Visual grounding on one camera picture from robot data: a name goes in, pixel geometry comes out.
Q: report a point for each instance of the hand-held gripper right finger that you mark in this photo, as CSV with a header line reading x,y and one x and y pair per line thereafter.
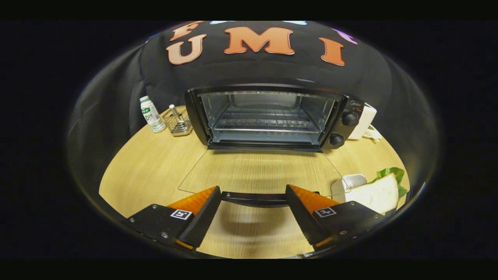
x,y
301,217

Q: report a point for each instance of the white plastic tray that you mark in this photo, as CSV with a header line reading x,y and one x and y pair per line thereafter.
x,y
350,182

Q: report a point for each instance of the white slot toaster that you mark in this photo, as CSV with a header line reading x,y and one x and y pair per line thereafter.
x,y
365,120

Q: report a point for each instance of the bread and lettuce sandwich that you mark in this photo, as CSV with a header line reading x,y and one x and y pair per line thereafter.
x,y
377,192

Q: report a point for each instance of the black toaster oven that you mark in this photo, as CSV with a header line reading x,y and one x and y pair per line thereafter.
x,y
268,116

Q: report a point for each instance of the black backdrop cloth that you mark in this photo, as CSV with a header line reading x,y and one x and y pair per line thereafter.
x,y
249,70

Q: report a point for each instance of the white divided spice dish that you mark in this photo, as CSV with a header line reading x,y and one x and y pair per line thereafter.
x,y
373,134

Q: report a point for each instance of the small shaker bottle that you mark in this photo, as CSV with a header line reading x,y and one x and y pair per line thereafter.
x,y
175,112

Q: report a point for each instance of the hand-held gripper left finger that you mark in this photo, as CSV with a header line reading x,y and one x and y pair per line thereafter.
x,y
202,221

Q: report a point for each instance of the white green-label bottle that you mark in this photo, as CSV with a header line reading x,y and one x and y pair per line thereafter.
x,y
151,116

